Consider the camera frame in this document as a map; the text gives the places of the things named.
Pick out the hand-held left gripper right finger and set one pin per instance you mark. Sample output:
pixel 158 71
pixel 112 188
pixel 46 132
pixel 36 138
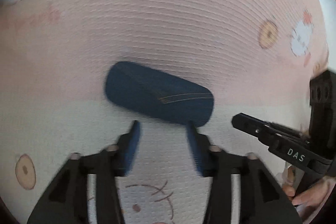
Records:
pixel 195 150

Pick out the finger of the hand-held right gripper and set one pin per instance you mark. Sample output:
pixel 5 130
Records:
pixel 252 125
pixel 321 92

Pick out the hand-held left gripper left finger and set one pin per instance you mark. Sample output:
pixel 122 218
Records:
pixel 132 146

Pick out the dark blue glasses case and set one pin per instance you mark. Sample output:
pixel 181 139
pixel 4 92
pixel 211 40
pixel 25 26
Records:
pixel 157 95

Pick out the person's right hand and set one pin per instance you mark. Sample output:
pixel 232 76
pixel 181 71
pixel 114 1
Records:
pixel 311 199

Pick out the pink cat printed bed sheet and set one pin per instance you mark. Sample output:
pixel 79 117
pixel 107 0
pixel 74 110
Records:
pixel 183 16

